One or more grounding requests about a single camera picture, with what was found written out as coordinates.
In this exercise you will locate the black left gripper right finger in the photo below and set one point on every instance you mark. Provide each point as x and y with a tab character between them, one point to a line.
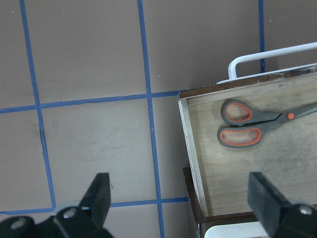
280	217

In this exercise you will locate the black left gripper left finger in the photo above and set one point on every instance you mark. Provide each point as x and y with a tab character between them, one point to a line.
86	220

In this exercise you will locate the grey orange handled scissors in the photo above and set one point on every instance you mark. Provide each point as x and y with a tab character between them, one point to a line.
248	126

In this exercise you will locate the white plastic tray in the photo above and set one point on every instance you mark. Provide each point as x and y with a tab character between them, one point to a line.
239	230

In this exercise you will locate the dark brown wooden cabinet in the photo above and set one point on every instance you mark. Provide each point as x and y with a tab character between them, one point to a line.
205	222

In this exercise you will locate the wooden drawer with white handle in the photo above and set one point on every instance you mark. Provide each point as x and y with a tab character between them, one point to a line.
287	155

